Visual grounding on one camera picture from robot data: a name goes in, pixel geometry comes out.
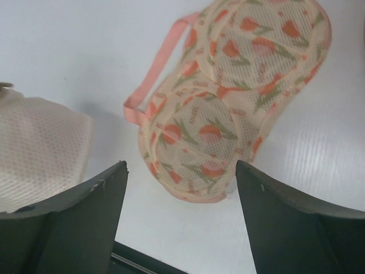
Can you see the aluminium table edge rail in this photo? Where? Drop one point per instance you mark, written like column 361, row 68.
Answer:
column 125, row 260

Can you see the white mesh laundry bag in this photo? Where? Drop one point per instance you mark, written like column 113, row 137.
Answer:
column 45, row 148

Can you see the floral mesh laundry bag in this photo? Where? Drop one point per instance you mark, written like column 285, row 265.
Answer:
column 218, row 83

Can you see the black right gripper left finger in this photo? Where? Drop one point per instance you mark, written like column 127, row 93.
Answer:
column 71, row 232

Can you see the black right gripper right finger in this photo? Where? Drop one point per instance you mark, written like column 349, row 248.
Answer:
column 290, row 231

